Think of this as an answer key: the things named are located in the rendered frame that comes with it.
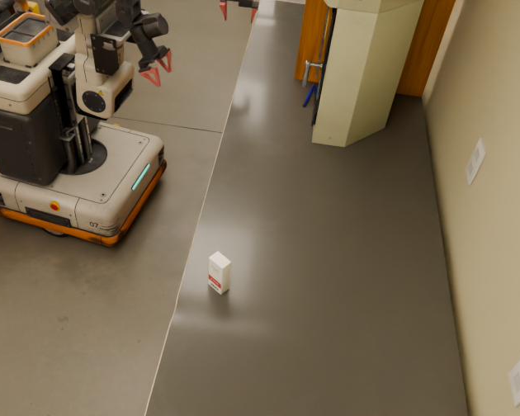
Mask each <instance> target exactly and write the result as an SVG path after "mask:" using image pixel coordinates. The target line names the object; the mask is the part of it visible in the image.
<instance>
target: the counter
mask: <svg viewBox="0 0 520 416"><path fill-rule="evenodd" d="M259 2H260V3H259V6H258V10H257V12H256V16H255V20H254V22H253V27H252V30H251V33H250V37H249V39H248V45H247V48H246V51H245V54H244V57H243V62H242V66H241V69H240V72H239V77H238V81H237V83H236V87H235V89H234V95H233V98H232V102H231V104H230V108H229V113H228V116H227V119H226V122H225V127H224V131H223V134H222V137H221V140H220V146H219V148H218V152H217V155H216V158H215V163H214V167H213V169H212V173H211V175H210V181H209V184H208V187H207V190H206V196H205V199H204V202H203V205H202V208H201V213H200V217H199V220H198V223H197V226H196V232H195V234H194V238H193V240H192V244H191V249H190V252H189V255H188V259H187V264H186V267H185V270H184V273H183V276H182V282H181V285H180V288H179V291H178V294H177V301H176V305H175V310H174V312H173V316H172V319H171V321H170V324H169V326H168V332H167V335H166V338H165V341H164V345H163V350H162V353H161V356H160V359H159V362H158V368H157V370H156V374H155V377H154V383H153V385H152V389H151V391H150V395H149V400H148V403H147V407H146V410H145V414H144V416H468V412H467V407H466V396H465V390H464V384H463V378H462V373H461V362H460V356H459V350H458V344H457V338H456V328H455V322H454V316H453V310H452V304H451V294H450V288H449V282H448V276H447V265H446V260H445V254H444V248H443V242H442V231H441V225H440V220H439V214H438V208H437V198H436V192H435V186H434V181H433V170H432V164H431V158H430V152H429V146H428V136H427V130H426V124H425V118H424V112H423V101H422V98H421V97H416V96H410V95H404V94H398V93H396V94H395V97H394V100H393V102H392V106H391V108H390V113H389V116H388V119H387V122H386V124H385V128H384V129H382V130H379V131H377V132H376V133H373V134H371V135H368V136H367V137H365V138H363V139H360V140H358V141H357V142H355V143H353V144H350V145H348V146H346V147H339V146H333V145H327V144H316V143H312V137H313V128H314V127H312V126H311V118H312V110H313V102H314V90H313V92H312V94H311V96H310V99H309V100H308V103H307V105H306V107H303V104H304V102H305V99H306V98H307V96H308V93H309V91H310V89H311V87H312V85H315V82H311V81H308V82H307V87H302V82H303V80H299V79H294V77H295V67H296V61H297V55H298V50H299V44H300V33H301V28H302V22H303V16H304V10H305V4H303V3H296V2H285V1H279V0H260V1H259ZM218 251H219V252H220V253H221V254H222V255H224V256H225V257H226V258H227V259H229V260H230V261H231V270H230V282H229V289H228V290H227V291H225V292H224V293H223V294H222V295H221V294H220V293H219V292H217V291H216V290H215V289H214V288H213V287H212V286H210V285H209V284H208V280H209V257H210V256H212V255H213V254H214V253H216V252H218Z"/></svg>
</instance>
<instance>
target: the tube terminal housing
mask: <svg viewBox="0 0 520 416"><path fill-rule="evenodd" d="M423 2H424V0H339V4H338V7H337V13H336V19H335V24H334V28H333V36H332V40H331V45H330V49H329V57H328V62H327V67H326V71H325V75H324V84H323V87H322V92H321V96H320V100H319V109H318V113H317V117H316V122H315V124H314V128H313V137H312V143H316V144H327V145H333V146H339V147H346V146H348V145H350V144H353V143H355V142H357V141H358V140H360V139H363V138H365V137H367V136H368V135H371V134H373V133H376V132H377V131H379V130H382V129H384V128H385V124H386V122H387V119H388V116H389V113H390V108H391V106H392V102H393V100H394V97H395V93H396V89H397V87H398V84H399V79H400V76H401V74H402V71H403V67H404V63H405V60H406V57H407V54H408V52H409V47H410V44H411V41H412V39H413V36H414V31H415V28H416V25H417V22H418V18H419V15H420V12H421V9H422V6H423Z"/></svg>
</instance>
